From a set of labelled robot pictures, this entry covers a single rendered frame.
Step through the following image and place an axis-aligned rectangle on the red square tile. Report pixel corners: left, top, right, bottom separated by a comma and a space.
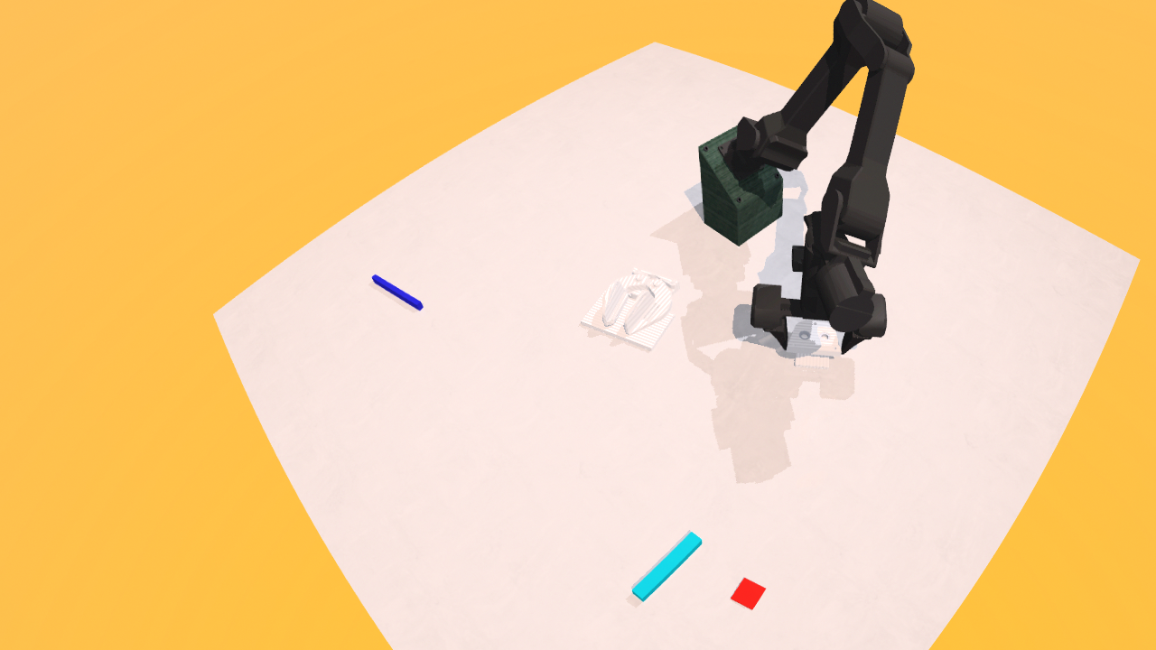
731, 579, 766, 610

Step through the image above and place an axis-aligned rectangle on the dark blue rectangular bar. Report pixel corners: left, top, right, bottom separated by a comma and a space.
371, 274, 424, 311

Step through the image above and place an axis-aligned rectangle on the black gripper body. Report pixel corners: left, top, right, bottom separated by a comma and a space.
750, 272, 887, 338

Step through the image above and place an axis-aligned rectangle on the cyan flat bar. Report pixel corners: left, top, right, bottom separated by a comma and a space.
632, 531, 702, 601

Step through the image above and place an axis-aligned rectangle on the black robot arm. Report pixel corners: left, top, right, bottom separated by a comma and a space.
718, 0, 916, 332

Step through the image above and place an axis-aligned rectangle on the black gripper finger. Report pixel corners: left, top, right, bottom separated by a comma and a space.
763, 317, 788, 350
842, 330, 872, 355

